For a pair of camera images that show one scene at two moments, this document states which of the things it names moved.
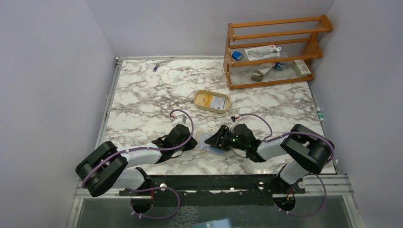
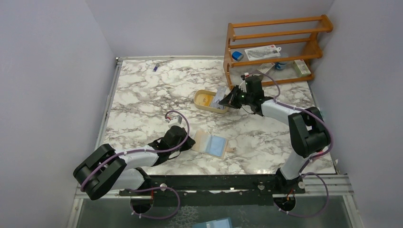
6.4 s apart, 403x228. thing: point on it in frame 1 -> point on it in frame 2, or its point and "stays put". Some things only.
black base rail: [212, 189] stays put
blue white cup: [280, 65] stays put
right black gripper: [216, 141] -> [230, 99]
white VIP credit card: [217, 102] stays put
